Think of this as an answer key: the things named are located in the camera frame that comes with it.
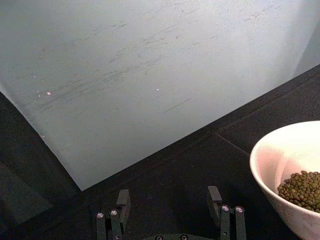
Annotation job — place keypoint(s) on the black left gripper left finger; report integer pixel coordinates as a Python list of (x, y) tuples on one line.
[(123, 203)]

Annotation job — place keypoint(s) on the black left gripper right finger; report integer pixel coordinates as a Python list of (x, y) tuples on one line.
[(225, 217)]

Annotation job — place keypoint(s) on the black table cloth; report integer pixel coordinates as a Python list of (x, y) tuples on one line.
[(175, 172)]

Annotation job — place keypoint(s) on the green mung beans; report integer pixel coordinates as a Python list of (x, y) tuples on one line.
[(303, 187)]

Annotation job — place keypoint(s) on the white ceramic bowl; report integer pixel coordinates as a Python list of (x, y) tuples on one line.
[(272, 180)]

